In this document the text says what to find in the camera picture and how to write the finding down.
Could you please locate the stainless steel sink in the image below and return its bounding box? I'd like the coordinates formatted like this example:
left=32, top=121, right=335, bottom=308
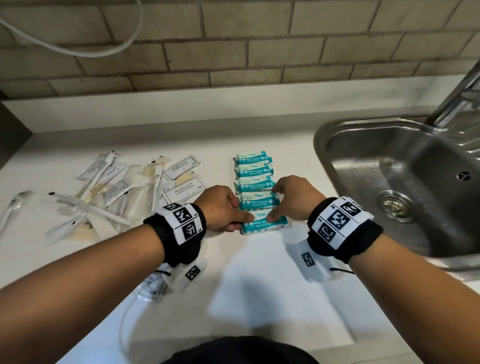
left=313, top=116, right=480, bottom=271

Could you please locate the person's left hand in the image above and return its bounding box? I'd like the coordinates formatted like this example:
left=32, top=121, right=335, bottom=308
left=193, top=184, right=256, bottom=232

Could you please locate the round steel sink drain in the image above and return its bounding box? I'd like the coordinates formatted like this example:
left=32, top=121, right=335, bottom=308
left=376, top=189, right=415, bottom=224

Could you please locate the black right wristband with markers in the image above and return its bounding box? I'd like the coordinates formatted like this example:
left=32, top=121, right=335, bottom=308
left=306, top=196, right=384, bottom=265

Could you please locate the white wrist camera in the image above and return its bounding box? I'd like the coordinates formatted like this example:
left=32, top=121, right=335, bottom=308
left=284, top=239, right=340, bottom=284
left=161, top=254, right=208, bottom=293

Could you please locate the person's right forearm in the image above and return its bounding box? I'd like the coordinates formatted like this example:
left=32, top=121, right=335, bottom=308
left=346, top=234, right=480, bottom=364

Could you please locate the person's dark shirt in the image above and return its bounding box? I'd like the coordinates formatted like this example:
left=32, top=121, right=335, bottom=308
left=161, top=335, right=320, bottom=364

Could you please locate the white power cable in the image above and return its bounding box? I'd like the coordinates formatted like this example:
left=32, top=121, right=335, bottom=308
left=0, top=0, right=145, bottom=58

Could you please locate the clear plastic packets pile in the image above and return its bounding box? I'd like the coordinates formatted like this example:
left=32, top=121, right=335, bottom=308
left=0, top=190, right=34, bottom=235

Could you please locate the person's left forearm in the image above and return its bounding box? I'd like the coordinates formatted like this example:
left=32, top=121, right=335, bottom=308
left=0, top=224, right=166, bottom=364

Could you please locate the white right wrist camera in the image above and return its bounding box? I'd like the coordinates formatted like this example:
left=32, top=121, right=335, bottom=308
left=284, top=239, right=340, bottom=284

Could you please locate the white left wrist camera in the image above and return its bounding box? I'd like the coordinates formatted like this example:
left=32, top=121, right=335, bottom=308
left=161, top=254, right=208, bottom=293

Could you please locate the white backsplash upstand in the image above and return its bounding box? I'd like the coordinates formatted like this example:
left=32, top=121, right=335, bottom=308
left=1, top=73, right=466, bottom=134

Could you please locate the dark brown side panel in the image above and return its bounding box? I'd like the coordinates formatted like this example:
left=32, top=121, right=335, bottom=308
left=0, top=99, right=34, bottom=170

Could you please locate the steel faucet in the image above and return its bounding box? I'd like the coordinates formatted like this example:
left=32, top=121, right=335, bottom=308
left=425, top=61, right=480, bottom=130

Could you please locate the person's right hand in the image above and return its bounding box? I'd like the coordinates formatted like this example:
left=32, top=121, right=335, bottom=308
left=265, top=175, right=328, bottom=224

